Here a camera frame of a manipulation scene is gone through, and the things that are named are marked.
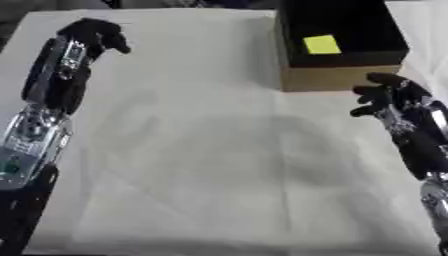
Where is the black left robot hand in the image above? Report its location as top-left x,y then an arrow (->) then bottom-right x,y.
21,17 -> 133,116

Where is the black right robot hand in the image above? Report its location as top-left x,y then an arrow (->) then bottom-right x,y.
348,72 -> 448,181

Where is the tan cardboard box black inside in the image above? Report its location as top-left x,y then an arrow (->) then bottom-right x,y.
273,0 -> 412,93

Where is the yellow square block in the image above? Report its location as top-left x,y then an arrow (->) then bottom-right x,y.
301,34 -> 343,56

